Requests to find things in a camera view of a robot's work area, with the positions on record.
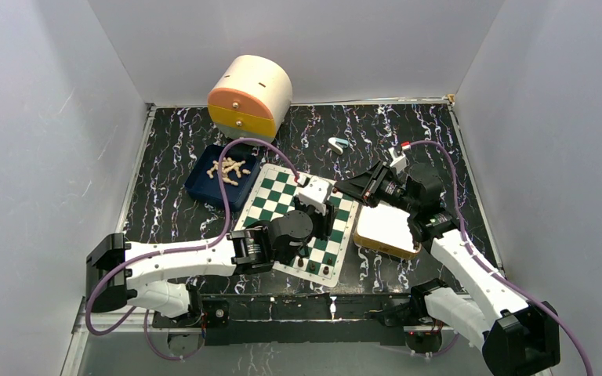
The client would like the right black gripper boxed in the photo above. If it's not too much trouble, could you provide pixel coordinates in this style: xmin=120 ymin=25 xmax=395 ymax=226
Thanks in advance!
xmin=335 ymin=160 xmax=419 ymax=215

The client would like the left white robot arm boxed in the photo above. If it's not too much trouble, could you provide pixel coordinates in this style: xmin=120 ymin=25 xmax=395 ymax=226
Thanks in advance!
xmin=86 ymin=200 xmax=337 ymax=326

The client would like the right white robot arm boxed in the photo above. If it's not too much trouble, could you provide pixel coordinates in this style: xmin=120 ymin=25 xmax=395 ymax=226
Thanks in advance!
xmin=334 ymin=162 xmax=560 ymax=375

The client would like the green white chess board mat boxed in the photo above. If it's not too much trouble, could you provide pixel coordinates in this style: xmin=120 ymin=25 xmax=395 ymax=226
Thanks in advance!
xmin=235 ymin=164 xmax=360 ymax=287

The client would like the pile of light chess pieces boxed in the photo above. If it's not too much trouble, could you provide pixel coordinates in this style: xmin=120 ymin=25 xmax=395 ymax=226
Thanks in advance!
xmin=206 ymin=157 xmax=252 ymax=186

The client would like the small white blue clip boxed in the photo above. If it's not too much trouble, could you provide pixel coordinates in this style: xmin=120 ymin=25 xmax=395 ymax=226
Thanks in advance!
xmin=328 ymin=137 xmax=350 ymax=155

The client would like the dark blue plastic bin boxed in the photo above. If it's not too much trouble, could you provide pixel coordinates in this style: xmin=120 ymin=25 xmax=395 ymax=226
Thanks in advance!
xmin=184 ymin=145 xmax=260 ymax=212

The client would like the round drawer cabinet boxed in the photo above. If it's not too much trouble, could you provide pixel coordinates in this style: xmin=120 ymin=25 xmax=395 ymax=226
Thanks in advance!
xmin=207 ymin=55 xmax=292 ymax=143

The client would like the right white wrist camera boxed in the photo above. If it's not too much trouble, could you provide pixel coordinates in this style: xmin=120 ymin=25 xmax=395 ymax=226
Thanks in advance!
xmin=388 ymin=142 xmax=411 ymax=175

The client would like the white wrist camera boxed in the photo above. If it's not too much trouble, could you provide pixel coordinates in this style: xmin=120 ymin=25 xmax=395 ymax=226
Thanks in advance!
xmin=388 ymin=142 xmax=411 ymax=175
xmin=296 ymin=175 xmax=333 ymax=215

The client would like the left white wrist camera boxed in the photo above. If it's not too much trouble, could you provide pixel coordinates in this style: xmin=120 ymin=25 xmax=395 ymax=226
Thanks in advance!
xmin=296 ymin=175 xmax=333 ymax=215

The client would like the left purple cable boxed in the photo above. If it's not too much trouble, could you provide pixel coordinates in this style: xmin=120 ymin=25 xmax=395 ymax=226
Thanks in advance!
xmin=85 ymin=137 xmax=302 ymax=362

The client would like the black base frame rail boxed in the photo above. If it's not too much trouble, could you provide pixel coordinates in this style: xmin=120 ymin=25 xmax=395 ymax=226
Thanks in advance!
xmin=153 ymin=293 xmax=444 ymax=355

